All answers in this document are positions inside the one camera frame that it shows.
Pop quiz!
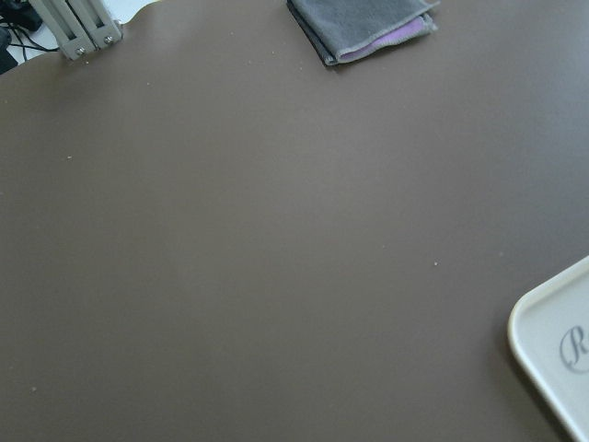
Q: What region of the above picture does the aluminium frame post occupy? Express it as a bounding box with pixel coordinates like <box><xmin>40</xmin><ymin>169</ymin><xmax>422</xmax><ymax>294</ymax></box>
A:
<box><xmin>29</xmin><ymin>0</ymin><xmax>123</xmax><ymax>60</ymax></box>

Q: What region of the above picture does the beige rabbit tray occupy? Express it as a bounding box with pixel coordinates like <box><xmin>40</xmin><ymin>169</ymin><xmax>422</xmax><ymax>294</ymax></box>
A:
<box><xmin>507</xmin><ymin>258</ymin><xmax>588</xmax><ymax>441</ymax></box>

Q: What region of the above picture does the grey folded cloth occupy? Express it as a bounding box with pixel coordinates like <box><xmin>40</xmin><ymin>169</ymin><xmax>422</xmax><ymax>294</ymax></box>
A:
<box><xmin>286</xmin><ymin>0</ymin><xmax>439</xmax><ymax>67</ymax></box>

